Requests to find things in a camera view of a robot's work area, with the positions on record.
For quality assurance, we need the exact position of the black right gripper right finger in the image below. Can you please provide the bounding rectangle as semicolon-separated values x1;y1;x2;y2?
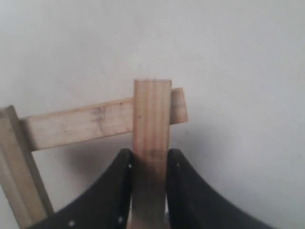
166;148;270;229

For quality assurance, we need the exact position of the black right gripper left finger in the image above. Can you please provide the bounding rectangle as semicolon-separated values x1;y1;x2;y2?
31;149;132;229

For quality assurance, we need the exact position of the light wood slat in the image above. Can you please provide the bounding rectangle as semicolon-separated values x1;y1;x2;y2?
131;80;172;229

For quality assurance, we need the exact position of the darker wood slat with screws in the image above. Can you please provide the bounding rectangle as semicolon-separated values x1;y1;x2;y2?
20;87;189;152

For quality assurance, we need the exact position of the grooved wood post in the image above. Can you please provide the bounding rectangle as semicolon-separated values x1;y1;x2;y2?
0;105;54;229

